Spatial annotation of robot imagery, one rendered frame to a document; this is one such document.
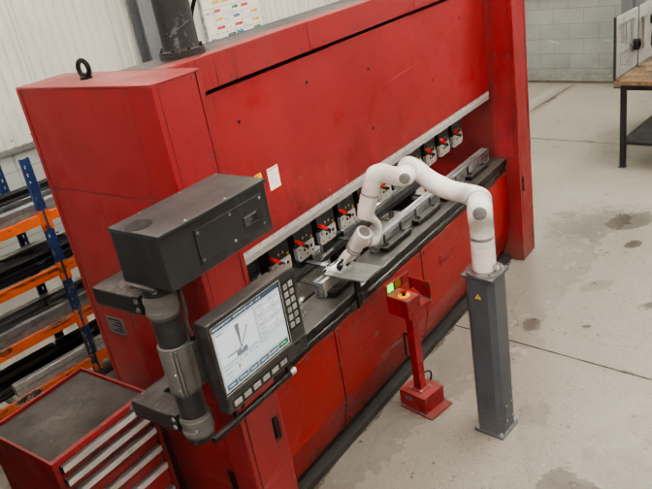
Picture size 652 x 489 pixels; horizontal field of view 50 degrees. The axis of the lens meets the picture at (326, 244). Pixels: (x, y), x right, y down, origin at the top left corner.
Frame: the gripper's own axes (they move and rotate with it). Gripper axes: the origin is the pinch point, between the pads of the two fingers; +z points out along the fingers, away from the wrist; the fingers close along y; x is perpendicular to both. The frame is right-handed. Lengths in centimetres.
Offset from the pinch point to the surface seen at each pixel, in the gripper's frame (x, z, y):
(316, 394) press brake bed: 43, 32, 45
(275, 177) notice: -41, -48, 33
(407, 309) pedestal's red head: 38.7, 5.8, -17.6
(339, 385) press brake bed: 45, 40, 26
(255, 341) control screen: 30, -77, 112
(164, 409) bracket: 25, -44, 141
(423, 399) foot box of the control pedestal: 80, 52, -19
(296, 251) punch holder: -14.2, -15.6, 29.0
